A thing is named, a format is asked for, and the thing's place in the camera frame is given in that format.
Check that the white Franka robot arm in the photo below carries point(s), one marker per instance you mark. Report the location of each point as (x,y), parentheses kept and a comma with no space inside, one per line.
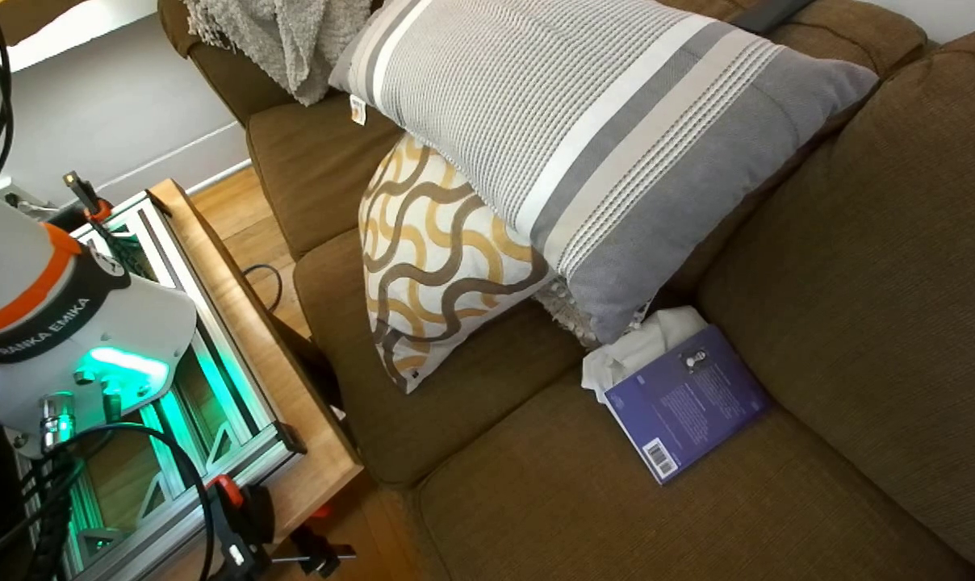
(38,270)

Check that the wavy patterned cream pillow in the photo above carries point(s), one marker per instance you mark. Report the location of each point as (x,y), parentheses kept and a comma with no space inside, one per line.
(434,259)

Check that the gray striped pillow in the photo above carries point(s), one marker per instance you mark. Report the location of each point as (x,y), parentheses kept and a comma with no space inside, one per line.
(617,130)

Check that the wooden table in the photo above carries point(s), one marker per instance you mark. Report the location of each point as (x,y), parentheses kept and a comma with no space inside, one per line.
(306,431)

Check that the blue tissue box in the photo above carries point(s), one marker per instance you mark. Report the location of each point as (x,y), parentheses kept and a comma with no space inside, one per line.
(692,407)

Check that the cream knit blanket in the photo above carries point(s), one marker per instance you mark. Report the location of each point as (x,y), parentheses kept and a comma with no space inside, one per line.
(283,38)

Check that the orange black clamp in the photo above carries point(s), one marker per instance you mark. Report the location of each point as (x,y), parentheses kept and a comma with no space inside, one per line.
(247,518)

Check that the brown fabric sofa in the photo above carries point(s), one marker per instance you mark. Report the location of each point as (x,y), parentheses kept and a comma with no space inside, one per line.
(831,270)

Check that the dark gray flat object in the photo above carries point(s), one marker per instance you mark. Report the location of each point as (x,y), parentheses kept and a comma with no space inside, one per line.
(768,12)

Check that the aluminum frame rail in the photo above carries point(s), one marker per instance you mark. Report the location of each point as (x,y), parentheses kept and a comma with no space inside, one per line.
(247,447)

